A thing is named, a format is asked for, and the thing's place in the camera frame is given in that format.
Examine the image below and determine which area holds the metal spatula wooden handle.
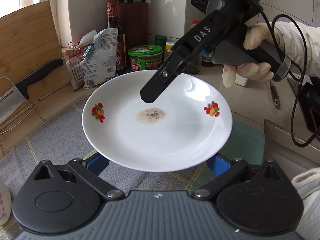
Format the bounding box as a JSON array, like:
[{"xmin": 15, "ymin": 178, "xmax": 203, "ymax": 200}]
[{"xmin": 270, "ymin": 81, "xmax": 280, "ymax": 110}]

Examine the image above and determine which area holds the large white floral plate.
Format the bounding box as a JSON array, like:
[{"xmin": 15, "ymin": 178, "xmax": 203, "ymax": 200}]
[{"xmin": 82, "ymin": 70, "xmax": 233, "ymax": 172}]

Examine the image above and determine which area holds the right hand in white glove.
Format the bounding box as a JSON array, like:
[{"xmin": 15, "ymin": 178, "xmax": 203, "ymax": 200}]
[{"xmin": 222, "ymin": 23, "xmax": 274, "ymax": 88}]

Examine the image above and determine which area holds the small green lid bottle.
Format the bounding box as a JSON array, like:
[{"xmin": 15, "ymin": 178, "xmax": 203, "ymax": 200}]
[{"xmin": 155, "ymin": 35, "xmax": 167, "ymax": 51}]

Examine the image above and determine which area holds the black device on counter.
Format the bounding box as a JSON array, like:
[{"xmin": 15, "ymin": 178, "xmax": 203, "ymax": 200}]
[{"xmin": 298, "ymin": 77, "xmax": 320, "ymax": 132}]

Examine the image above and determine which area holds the grey checked table mat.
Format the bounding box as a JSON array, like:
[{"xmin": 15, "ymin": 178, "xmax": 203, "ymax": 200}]
[{"xmin": 0, "ymin": 97, "xmax": 266, "ymax": 240}]

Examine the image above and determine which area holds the yellow lid spice jar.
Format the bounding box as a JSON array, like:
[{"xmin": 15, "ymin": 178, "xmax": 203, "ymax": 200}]
[{"xmin": 164, "ymin": 41, "xmax": 175, "ymax": 60}]

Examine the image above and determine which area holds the bamboo cutting board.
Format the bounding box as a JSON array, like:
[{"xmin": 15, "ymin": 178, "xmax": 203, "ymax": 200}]
[{"xmin": 0, "ymin": 0, "xmax": 73, "ymax": 106}]

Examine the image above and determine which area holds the santoku knife black handle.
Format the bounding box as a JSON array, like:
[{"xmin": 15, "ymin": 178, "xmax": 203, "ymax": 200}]
[{"xmin": 0, "ymin": 58, "xmax": 64, "ymax": 124}]

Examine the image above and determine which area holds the black cable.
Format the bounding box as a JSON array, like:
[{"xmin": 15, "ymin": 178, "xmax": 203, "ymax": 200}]
[{"xmin": 260, "ymin": 4, "xmax": 320, "ymax": 147}]

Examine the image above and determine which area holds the dark red knife block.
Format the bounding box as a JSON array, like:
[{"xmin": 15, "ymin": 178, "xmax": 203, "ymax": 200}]
[{"xmin": 116, "ymin": 2, "xmax": 151, "ymax": 55}]

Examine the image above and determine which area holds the white quilted jacket body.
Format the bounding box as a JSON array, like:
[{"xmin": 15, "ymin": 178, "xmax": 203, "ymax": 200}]
[{"xmin": 291, "ymin": 167, "xmax": 320, "ymax": 239}]

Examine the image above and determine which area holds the red white food packet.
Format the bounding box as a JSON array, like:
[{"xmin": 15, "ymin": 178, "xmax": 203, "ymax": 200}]
[{"xmin": 63, "ymin": 30, "xmax": 97, "ymax": 91}]

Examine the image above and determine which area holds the dark soy sauce bottle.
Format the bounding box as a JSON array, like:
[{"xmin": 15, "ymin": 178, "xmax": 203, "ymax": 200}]
[{"xmin": 105, "ymin": 0, "xmax": 128, "ymax": 75}]

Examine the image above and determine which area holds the white printed food bag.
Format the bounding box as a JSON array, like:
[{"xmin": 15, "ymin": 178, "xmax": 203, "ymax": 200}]
[{"xmin": 80, "ymin": 28, "xmax": 118, "ymax": 89}]

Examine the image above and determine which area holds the green lid sauce jar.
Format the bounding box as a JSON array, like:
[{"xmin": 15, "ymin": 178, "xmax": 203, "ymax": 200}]
[{"xmin": 128, "ymin": 44, "xmax": 163, "ymax": 72}]

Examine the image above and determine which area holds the metal wire rack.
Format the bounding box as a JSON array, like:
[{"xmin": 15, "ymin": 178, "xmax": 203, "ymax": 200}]
[{"xmin": 1, "ymin": 73, "xmax": 48, "ymax": 134}]

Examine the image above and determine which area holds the white jacket right forearm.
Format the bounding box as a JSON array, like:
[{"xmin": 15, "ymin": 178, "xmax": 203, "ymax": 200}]
[{"xmin": 275, "ymin": 22, "xmax": 320, "ymax": 77}]

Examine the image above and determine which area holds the white floral bowl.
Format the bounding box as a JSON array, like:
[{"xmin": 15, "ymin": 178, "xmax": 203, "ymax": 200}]
[{"xmin": 0, "ymin": 180, "xmax": 12, "ymax": 225}]

